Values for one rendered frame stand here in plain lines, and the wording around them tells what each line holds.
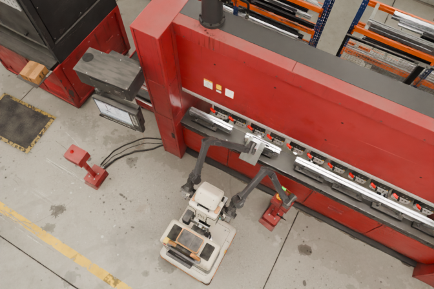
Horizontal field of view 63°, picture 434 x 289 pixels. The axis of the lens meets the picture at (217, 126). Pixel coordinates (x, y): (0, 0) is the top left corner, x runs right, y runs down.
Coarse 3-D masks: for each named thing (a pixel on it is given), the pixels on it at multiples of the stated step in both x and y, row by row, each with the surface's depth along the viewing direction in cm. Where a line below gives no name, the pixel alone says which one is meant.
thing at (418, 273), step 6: (432, 216) 415; (420, 264) 390; (426, 264) 379; (432, 264) 368; (414, 270) 398; (420, 270) 384; (426, 270) 373; (432, 270) 363; (414, 276) 393; (420, 276) 383; (426, 276) 375; (432, 276) 366; (426, 282) 390; (432, 282) 381
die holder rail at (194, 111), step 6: (192, 108) 380; (192, 114) 383; (198, 114) 377; (204, 114) 377; (204, 120) 380; (210, 120) 374; (216, 120) 374; (222, 126) 371; (228, 126) 371; (228, 132) 377
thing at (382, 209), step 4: (372, 204) 342; (376, 204) 342; (376, 208) 341; (380, 208) 340; (384, 208) 340; (384, 212) 339; (388, 212) 339; (392, 212) 339; (392, 216) 337; (396, 216) 337; (400, 216) 337; (400, 220) 336
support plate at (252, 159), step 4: (248, 140) 360; (252, 140) 361; (260, 144) 358; (264, 144) 359; (260, 148) 356; (256, 152) 354; (260, 152) 355; (240, 156) 352; (244, 156) 352; (248, 156) 352; (252, 156) 352; (256, 156) 353; (244, 160) 350; (248, 160) 350; (252, 160) 351; (256, 160) 351; (252, 164) 349
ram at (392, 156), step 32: (192, 64) 298; (224, 64) 276; (224, 96) 316; (256, 96) 291; (288, 96) 269; (288, 128) 308; (320, 128) 284; (352, 128) 263; (384, 128) 245; (352, 160) 299; (384, 160) 276; (416, 160) 257; (416, 192) 292
